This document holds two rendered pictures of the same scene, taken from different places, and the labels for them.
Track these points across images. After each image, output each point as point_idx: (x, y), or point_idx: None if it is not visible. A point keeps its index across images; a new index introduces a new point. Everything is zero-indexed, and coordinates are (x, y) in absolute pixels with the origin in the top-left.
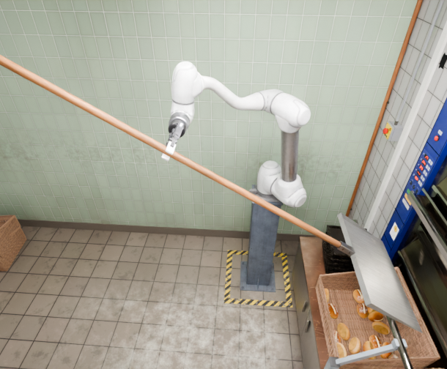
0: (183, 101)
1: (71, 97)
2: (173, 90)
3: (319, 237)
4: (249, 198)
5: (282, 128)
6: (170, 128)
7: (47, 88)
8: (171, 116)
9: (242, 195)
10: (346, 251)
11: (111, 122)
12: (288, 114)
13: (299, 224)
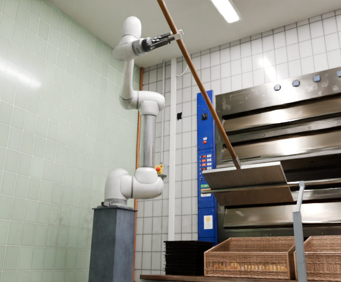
0: (138, 37)
1: None
2: (131, 27)
3: (230, 145)
4: (206, 94)
5: (150, 109)
6: (148, 40)
7: None
8: (129, 43)
9: (204, 89)
10: (238, 162)
11: None
12: (157, 96)
13: (223, 128)
